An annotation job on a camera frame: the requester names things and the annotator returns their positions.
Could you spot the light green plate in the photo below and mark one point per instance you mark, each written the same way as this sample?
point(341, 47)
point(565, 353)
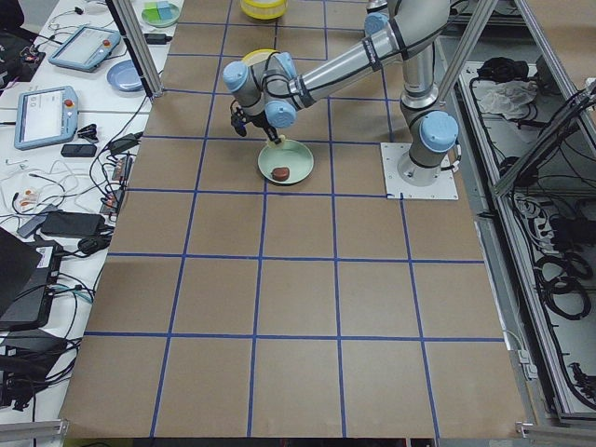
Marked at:
point(294, 155)

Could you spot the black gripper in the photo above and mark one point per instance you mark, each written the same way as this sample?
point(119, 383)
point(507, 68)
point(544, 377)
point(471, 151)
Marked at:
point(259, 120)

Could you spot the green bowl with blocks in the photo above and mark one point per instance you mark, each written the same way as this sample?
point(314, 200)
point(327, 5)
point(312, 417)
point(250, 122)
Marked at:
point(160, 14)

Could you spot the brown bun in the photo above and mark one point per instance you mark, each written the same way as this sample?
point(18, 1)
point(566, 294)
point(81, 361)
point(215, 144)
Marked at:
point(281, 174)

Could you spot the blue plate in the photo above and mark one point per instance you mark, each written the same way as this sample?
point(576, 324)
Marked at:
point(124, 77)

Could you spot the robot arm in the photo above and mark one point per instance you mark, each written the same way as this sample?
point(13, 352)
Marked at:
point(269, 91)

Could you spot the teach pendant tablet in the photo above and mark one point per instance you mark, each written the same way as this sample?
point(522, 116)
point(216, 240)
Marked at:
point(86, 49)
point(46, 117)

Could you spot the black power adapter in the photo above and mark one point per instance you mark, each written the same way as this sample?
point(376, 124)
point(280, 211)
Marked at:
point(124, 143)

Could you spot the yellow steamer with cloth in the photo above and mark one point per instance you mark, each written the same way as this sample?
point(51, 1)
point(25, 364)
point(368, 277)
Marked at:
point(258, 56)

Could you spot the yellow steamer basket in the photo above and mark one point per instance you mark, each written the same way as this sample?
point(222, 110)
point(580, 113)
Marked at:
point(264, 10)

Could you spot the aluminium frame post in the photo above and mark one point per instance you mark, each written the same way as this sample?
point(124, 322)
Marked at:
point(130, 30)

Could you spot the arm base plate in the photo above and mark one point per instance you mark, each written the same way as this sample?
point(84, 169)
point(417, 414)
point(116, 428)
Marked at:
point(419, 186)

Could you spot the black power brick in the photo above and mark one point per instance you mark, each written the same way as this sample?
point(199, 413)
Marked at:
point(157, 39)

